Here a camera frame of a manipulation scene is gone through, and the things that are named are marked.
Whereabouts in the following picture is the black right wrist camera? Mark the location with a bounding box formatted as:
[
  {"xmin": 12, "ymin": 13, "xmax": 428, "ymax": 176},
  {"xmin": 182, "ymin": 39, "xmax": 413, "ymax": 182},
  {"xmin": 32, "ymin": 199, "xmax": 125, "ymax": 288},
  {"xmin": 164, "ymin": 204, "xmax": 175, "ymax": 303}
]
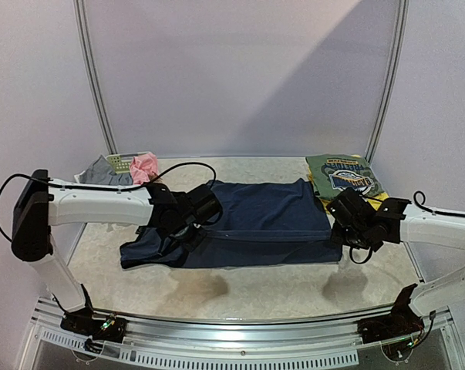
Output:
[{"xmin": 327, "ymin": 188, "xmax": 376, "ymax": 230}]

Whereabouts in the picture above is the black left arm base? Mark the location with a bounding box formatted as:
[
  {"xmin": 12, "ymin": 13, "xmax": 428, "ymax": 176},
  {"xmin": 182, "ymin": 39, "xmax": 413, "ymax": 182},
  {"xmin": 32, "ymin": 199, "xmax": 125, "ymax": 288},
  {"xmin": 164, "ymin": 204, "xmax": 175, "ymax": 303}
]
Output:
[{"xmin": 58, "ymin": 284, "xmax": 128, "ymax": 343}]

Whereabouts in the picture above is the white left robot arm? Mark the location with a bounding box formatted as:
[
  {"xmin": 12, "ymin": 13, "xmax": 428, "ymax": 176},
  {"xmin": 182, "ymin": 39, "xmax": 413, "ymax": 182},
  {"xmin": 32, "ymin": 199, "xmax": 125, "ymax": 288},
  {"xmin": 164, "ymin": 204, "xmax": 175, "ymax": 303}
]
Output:
[{"xmin": 11, "ymin": 170, "xmax": 221, "ymax": 335}]

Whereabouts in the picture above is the aluminium front rail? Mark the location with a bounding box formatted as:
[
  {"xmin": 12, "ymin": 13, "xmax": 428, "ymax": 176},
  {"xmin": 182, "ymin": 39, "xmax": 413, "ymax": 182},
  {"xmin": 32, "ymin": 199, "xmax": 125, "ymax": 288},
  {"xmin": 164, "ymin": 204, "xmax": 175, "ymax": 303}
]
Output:
[{"xmin": 18, "ymin": 296, "xmax": 465, "ymax": 370}]

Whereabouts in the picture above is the aluminium frame post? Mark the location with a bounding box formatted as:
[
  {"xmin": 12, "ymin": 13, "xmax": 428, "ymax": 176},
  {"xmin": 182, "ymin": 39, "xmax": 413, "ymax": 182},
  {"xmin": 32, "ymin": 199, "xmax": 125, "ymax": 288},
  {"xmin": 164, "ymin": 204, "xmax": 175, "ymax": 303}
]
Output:
[
  {"xmin": 365, "ymin": 0, "xmax": 409, "ymax": 163},
  {"xmin": 73, "ymin": 0, "xmax": 117, "ymax": 154}
]

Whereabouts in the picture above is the right aluminium frame post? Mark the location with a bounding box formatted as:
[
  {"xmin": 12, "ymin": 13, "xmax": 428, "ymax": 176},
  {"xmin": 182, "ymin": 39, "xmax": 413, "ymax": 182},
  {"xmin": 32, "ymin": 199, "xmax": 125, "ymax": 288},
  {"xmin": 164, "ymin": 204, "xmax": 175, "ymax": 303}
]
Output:
[{"xmin": 365, "ymin": 0, "xmax": 409, "ymax": 163}]

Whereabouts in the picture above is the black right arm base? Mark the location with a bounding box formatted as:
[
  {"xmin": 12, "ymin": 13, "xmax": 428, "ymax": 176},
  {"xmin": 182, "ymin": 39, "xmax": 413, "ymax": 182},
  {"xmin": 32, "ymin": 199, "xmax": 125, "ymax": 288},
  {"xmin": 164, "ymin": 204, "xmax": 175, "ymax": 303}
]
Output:
[{"xmin": 357, "ymin": 284, "xmax": 436, "ymax": 349}]

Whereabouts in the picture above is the pink garment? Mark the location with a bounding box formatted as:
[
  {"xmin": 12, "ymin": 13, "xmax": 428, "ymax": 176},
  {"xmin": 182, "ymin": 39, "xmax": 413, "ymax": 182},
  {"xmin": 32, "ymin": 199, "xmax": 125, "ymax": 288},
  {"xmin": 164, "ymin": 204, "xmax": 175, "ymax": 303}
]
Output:
[{"xmin": 130, "ymin": 152, "xmax": 159, "ymax": 185}]

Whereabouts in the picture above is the green printed folded t-shirt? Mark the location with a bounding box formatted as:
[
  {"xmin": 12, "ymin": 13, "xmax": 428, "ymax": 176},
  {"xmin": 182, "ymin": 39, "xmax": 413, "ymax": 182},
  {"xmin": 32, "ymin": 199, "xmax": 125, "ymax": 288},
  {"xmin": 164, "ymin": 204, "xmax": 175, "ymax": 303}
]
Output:
[{"xmin": 305, "ymin": 153, "xmax": 386, "ymax": 201}]

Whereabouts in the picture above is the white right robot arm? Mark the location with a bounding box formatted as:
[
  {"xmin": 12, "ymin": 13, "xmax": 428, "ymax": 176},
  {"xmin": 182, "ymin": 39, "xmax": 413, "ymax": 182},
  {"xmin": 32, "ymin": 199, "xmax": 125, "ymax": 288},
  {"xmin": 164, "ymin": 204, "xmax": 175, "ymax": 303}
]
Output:
[{"xmin": 327, "ymin": 191, "xmax": 465, "ymax": 336}]

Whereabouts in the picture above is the yellow folded t-shirt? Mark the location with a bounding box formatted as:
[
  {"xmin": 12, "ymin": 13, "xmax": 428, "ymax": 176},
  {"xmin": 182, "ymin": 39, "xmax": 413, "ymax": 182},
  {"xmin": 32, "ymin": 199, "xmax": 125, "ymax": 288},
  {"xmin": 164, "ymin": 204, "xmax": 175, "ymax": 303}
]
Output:
[{"xmin": 308, "ymin": 153, "xmax": 390, "ymax": 213}]

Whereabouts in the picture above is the grey garment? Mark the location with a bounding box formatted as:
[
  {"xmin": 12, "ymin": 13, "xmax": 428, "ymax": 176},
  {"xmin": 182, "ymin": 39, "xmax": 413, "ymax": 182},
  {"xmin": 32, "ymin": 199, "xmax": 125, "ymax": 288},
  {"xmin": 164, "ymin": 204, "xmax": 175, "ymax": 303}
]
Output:
[{"xmin": 74, "ymin": 155, "xmax": 133, "ymax": 186}]

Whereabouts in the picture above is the left aluminium frame post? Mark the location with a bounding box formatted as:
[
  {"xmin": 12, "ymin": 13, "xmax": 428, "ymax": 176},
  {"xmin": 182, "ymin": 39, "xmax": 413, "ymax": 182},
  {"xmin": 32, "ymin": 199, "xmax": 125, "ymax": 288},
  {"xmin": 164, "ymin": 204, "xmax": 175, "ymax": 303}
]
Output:
[{"xmin": 73, "ymin": 0, "xmax": 117, "ymax": 154}]

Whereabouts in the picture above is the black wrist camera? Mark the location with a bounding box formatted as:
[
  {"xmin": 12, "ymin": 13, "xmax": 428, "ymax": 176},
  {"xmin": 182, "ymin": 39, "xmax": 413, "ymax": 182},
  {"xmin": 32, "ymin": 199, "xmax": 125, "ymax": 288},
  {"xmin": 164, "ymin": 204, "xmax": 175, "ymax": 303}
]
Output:
[
  {"xmin": 185, "ymin": 184, "xmax": 223, "ymax": 225},
  {"xmin": 327, "ymin": 188, "xmax": 376, "ymax": 230}
]

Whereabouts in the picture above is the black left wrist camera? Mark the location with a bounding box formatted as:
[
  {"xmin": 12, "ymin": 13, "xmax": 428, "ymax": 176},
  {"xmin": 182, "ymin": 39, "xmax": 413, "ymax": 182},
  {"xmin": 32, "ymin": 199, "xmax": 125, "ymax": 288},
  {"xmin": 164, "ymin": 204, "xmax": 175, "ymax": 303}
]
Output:
[{"xmin": 185, "ymin": 184, "xmax": 223, "ymax": 225}]

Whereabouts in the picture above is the beige perforated laundry basket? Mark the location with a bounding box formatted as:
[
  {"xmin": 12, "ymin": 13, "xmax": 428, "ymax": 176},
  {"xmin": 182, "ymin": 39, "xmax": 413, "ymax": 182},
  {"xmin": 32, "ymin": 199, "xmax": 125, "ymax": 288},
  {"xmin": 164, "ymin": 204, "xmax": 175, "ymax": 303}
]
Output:
[{"xmin": 105, "ymin": 153, "xmax": 144, "ymax": 174}]

